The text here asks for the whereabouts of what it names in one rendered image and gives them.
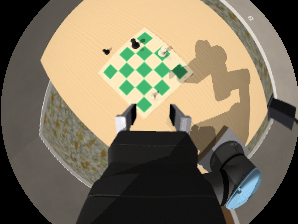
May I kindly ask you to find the green and cream chessboard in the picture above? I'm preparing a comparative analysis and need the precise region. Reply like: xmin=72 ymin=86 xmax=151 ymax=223
xmin=98 ymin=27 xmax=194 ymax=119

